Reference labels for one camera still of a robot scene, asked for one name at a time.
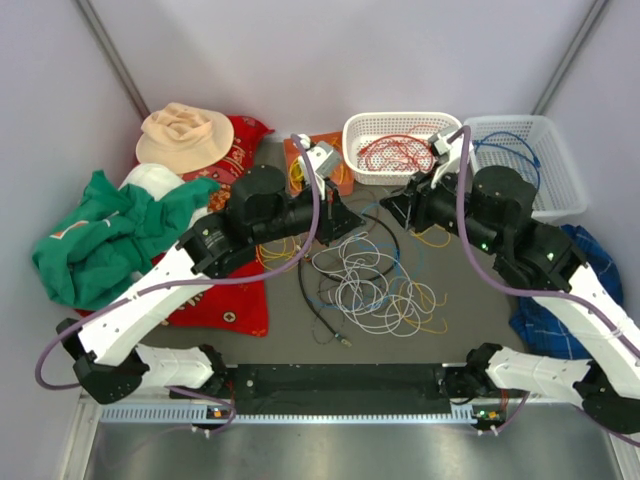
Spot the yellow cable coil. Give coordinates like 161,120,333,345
288,139,351,194

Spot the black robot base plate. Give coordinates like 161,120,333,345
169,363,526,416

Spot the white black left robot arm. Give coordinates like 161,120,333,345
58,165,364,405

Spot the white basket with red cable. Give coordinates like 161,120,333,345
342,112,461,186

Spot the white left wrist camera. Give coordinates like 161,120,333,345
297,141,342,196

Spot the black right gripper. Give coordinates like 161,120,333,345
379,161,500,256

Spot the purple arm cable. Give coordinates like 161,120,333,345
34,132,321,435
447,124,640,449

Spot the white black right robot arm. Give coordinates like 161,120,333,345
381,166,639,435

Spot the orange cardboard box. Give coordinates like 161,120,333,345
283,131,354,197

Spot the white empty perforated basket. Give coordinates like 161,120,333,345
464,115,587,223

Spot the beige bucket hat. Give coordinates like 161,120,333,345
135,102,235,175

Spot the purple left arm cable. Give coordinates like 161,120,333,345
34,132,321,435

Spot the blue plaid cloth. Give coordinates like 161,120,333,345
509,224,624,360

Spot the green garment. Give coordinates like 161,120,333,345
32,170,220,311

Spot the white garment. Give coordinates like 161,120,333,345
119,163,184,201

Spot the white thin cable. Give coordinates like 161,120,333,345
310,232,439,337

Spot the black thick cable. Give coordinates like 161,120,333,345
297,212,401,349

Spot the orange red cable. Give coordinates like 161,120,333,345
357,132,436,172

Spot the slotted cable duct rail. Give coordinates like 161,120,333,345
101,404,504,425

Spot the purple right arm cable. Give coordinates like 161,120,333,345
447,124,640,449

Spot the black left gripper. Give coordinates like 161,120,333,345
252,175,367,248

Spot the red patterned cloth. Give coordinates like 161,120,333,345
74,115,276,340

